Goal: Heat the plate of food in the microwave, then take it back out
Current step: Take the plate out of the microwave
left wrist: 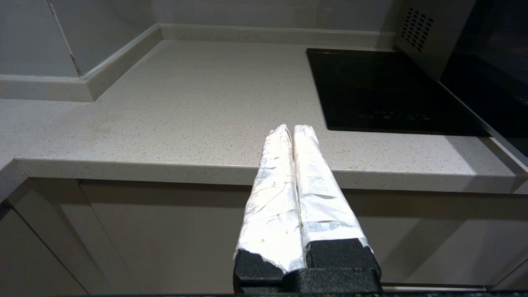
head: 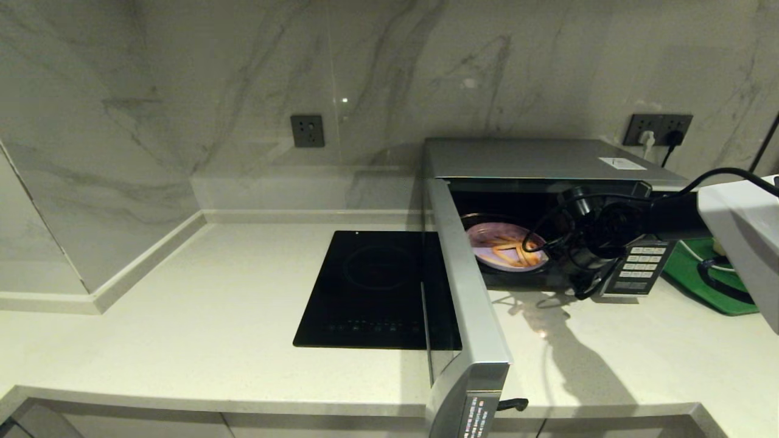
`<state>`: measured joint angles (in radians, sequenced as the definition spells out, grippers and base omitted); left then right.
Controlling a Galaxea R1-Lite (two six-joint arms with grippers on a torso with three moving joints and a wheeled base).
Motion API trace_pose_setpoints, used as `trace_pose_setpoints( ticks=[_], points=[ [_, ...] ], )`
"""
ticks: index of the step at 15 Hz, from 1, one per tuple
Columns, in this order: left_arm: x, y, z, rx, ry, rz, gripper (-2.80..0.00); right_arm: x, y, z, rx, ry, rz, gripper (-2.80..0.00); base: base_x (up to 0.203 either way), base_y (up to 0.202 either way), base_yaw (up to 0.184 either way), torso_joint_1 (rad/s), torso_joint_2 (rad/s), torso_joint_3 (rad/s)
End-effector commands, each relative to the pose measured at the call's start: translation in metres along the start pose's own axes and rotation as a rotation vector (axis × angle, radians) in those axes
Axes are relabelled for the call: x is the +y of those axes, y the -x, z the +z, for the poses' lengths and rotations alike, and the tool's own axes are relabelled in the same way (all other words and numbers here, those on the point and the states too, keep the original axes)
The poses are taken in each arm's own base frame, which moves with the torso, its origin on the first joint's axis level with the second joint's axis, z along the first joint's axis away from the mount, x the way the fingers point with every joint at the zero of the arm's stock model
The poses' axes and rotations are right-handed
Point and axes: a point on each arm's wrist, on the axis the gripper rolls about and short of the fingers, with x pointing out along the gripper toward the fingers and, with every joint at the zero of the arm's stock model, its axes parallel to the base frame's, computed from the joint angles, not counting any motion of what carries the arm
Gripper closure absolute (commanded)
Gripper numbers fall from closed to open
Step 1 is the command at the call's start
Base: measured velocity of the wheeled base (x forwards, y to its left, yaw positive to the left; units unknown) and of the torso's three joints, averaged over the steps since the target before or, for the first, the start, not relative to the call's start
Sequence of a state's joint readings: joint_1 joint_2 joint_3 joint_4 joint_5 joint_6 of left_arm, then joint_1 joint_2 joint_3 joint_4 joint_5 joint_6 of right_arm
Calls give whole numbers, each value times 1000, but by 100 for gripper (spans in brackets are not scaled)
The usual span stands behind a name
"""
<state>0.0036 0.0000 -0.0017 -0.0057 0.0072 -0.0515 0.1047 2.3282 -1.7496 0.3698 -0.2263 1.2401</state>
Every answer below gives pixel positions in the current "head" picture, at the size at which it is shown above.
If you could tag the green plastic tray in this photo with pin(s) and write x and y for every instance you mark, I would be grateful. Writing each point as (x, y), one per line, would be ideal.
(684, 274)

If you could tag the silver microwave oven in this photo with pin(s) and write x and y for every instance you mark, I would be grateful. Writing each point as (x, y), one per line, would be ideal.
(517, 157)

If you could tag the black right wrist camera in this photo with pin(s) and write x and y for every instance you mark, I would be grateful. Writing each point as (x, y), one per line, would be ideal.
(575, 201)

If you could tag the microwave door with dark glass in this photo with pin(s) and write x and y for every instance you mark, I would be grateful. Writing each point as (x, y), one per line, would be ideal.
(475, 316)

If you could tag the white paper sheet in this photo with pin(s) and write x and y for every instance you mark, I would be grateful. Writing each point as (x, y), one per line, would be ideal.
(622, 163)

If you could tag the grey single wall socket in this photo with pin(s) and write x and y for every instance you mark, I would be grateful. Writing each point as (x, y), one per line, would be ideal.
(307, 131)

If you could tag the grey double wall socket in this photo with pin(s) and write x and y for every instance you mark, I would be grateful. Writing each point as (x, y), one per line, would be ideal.
(657, 121)

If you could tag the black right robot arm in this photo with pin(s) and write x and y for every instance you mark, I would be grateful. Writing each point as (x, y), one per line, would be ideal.
(742, 231)

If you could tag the black induction cooktop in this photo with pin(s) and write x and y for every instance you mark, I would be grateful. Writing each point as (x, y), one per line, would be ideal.
(365, 292)

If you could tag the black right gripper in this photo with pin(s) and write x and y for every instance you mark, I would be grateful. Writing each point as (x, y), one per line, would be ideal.
(608, 234)

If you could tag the white power plug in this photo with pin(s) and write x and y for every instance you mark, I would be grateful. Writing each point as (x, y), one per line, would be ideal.
(646, 140)

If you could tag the lilac round plate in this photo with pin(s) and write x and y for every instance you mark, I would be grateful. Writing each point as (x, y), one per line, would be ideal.
(481, 243)

